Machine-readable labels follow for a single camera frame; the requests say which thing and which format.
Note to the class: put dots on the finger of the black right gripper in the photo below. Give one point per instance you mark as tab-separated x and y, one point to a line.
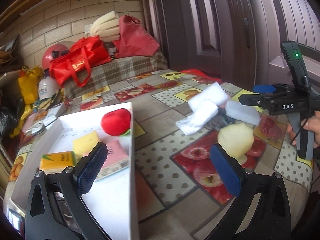
264	89

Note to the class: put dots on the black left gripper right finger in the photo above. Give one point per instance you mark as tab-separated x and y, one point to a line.
272	216

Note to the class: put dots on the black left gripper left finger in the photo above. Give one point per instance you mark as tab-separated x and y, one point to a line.
44	219

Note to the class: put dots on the yellow tissue pack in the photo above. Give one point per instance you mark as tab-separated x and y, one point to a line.
57	162

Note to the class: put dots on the pale yellow foam sponge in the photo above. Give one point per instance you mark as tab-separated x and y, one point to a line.
236	140

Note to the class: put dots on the yellow green scrub sponge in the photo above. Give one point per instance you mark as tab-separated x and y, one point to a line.
83	145

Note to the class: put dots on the pink tissue pack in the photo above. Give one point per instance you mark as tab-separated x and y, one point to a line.
117	160

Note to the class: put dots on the red plush apple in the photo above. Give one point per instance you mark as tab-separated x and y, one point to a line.
116	123

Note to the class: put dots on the person's right hand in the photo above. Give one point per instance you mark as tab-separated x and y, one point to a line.
313	124

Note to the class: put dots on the white flat foam pad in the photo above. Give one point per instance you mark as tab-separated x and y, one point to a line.
247	114

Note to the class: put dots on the smartphone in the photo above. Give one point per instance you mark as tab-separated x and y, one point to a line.
17	221

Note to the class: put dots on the white foam tray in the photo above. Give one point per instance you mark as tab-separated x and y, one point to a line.
112	200

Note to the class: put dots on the white tissue packet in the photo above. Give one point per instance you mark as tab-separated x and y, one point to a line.
198	119

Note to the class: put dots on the red plastic bag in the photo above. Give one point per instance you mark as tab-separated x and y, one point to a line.
197	72

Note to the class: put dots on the dark wooden door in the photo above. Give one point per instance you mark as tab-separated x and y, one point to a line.
216	37

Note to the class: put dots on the white round charger device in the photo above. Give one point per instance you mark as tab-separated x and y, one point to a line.
36	128

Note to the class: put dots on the fruit pattern tablecloth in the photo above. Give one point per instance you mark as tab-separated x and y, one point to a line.
167	190

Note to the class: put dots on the white power bank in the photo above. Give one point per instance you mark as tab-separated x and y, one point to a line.
54	113

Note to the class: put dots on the black plastic bag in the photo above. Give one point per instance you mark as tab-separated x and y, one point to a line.
11	115

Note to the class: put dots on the white safety helmet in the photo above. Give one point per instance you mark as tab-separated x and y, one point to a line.
47	88

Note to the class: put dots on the yellow shopping bag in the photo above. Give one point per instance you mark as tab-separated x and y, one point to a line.
28	82

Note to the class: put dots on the dark red fabric bag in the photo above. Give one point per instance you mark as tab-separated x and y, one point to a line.
134	39

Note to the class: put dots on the plaid cloth covered bench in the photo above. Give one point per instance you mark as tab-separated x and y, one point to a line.
116	71

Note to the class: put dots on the pink red helmet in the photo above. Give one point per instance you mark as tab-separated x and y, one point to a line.
53	52

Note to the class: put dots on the red shiny tote bag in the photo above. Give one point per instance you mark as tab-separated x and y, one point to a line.
77	64

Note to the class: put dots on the cream foam sheets stack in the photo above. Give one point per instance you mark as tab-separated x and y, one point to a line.
106	27

